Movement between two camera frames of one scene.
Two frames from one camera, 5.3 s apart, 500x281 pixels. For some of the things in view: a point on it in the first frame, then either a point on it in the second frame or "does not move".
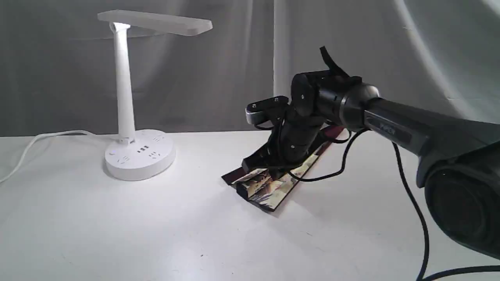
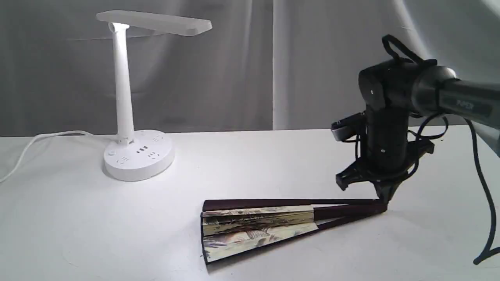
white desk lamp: (140, 155) does not move
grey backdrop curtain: (58, 72) does not move
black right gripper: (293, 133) -> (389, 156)
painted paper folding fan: (270, 192) -> (230, 227)
